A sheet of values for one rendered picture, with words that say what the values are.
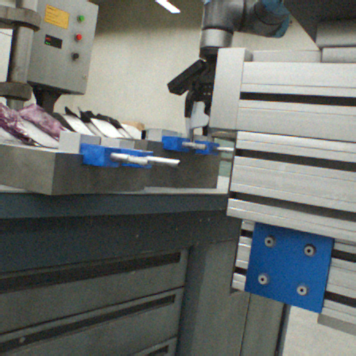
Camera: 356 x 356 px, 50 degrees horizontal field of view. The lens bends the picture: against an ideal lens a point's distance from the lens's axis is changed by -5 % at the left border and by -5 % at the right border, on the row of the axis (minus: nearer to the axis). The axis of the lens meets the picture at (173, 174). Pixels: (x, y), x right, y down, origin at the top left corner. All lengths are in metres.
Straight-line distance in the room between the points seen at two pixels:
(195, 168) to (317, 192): 0.54
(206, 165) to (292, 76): 0.55
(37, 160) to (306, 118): 0.32
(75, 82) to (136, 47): 7.53
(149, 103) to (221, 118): 8.24
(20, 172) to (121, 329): 0.42
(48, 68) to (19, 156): 1.14
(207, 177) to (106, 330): 0.41
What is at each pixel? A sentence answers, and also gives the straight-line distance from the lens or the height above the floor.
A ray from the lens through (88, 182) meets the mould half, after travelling 0.57.
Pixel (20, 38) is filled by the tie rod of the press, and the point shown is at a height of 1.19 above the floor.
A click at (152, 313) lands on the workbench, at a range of 0.89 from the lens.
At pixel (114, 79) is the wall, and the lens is 9.40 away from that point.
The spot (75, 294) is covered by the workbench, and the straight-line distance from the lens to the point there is 0.72.
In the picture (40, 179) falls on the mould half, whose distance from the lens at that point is 0.52.
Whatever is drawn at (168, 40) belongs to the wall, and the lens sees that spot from 8.79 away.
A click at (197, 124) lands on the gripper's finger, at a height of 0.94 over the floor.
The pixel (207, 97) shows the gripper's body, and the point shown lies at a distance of 0.89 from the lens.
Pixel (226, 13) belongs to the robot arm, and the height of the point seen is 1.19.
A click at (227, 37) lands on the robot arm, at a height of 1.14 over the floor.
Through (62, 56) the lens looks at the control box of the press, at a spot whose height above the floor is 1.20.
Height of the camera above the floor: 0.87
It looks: 3 degrees down
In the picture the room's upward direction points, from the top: 8 degrees clockwise
